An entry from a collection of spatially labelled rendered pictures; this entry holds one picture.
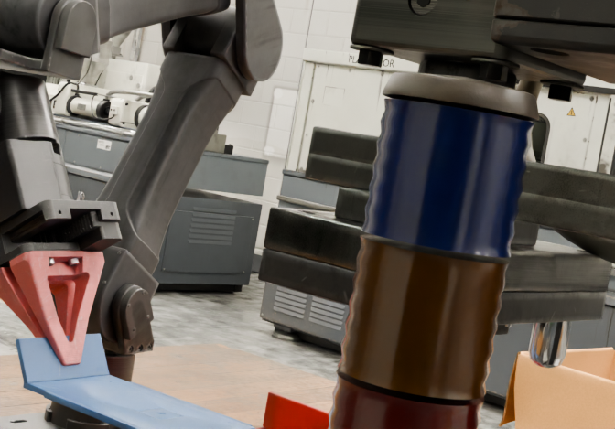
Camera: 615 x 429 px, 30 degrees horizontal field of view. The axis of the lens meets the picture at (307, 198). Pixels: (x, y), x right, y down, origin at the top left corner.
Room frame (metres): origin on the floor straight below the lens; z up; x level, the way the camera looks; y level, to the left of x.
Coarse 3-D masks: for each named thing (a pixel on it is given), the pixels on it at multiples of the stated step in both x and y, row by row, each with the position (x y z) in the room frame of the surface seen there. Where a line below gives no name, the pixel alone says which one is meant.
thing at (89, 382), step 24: (96, 336) 0.79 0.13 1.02; (24, 360) 0.73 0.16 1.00; (48, 360) 0.75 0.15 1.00; (96, 360) 0.78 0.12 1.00; (24, 384) 0.73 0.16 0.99; (48, 384) 0.73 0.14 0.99; (72, 384) 0.74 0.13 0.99; (96, 384) 0.75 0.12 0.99; (120, 384) 0.76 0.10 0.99; (96, 408) 0.69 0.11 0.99; (120, 408) 0.70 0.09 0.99; (144, 408) 0.71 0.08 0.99; (168, 408) 0.72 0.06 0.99; (192, 408) 0.72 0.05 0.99
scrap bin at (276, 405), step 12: (276, 396) 0.95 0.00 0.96; (276, 408) 0.95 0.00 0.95; (288, 408) 0.94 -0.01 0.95; (300, 408) 0.93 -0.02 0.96; (312, 408) 0.93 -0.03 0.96; (264, 420) 0.96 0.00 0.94; (276, 420) 0.95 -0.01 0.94; (288, 420) 0.94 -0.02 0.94; (300, 420) 0.93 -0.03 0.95; (312, 420) 0.93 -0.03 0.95; (324, 420) 0.92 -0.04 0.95
